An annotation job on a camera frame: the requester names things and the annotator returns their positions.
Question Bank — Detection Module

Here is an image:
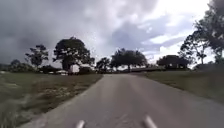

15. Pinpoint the small dark tree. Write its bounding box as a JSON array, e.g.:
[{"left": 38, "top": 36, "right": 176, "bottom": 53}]
[{"left": 95, "top": 56, "right": 112, "bottom": 74}]

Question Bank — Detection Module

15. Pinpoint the sloping grass verge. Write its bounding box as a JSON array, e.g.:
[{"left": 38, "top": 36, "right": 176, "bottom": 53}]
[{"left": 134, "top": 68, "right": 224, "bottom": 105}]

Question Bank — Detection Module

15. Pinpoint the low wide tree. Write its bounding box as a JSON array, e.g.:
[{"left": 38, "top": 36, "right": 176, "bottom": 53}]
[{"left": 156, "top": 54, "right": 190, "bottom": 70}]

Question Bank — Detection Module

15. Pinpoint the wide dark tree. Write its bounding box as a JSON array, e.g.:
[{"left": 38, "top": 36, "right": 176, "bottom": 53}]
[{"left": 109, "top": 48, "right": 148, "bottom": 73}]

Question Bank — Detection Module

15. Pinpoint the white building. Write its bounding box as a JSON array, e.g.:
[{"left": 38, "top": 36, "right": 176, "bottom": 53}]
[{"left": 68, "top": 64, "right": 81, "bottom": 75}]

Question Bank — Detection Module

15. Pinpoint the large round-crowned tree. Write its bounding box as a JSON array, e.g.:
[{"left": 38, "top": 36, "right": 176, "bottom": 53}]
[{"left": 52, "top": 36, "right": 96, "bottom": 72}]

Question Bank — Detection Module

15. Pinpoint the small sparse tree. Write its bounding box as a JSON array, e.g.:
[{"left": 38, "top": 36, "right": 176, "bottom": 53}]
[{"left": 24, "top": 44, "right": 50, "bottom": 69}]

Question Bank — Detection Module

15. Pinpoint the tall leafy tree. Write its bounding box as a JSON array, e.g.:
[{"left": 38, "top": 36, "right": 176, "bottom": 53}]
[{"left": 194, "top": 0, "right": 224, "bottom": 64}]

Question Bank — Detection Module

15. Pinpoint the dark bush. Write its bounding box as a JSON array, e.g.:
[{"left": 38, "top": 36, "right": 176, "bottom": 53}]
[{"left": 7, "top": 59, "right": 36, "bottom": 73}]

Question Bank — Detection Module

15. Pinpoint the robot's own part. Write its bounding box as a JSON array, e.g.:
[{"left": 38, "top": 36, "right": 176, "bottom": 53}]
[
  {"left": 143, "top": 114, "right": 158, "bottom": 128},
  {"left": 75, "top": 119, "right": 86, "bottom": 128}
]

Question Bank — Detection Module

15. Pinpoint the grass field with bare patches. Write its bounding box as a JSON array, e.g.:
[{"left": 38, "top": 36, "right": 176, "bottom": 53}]
[{"left": 0, "top": 71, "right": 104, "bottom": 128}]

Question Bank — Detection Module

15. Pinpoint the thin tall tree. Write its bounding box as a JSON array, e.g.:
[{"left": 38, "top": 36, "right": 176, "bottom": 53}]
[{"left": 178, "top": 19, "right": 211, "bottom": 66}]

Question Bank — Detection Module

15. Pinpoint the grey asphalt road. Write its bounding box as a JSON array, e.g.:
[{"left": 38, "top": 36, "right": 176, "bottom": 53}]
[{"left": 16, "top": 73, "right": 224, "bottom": 128}]

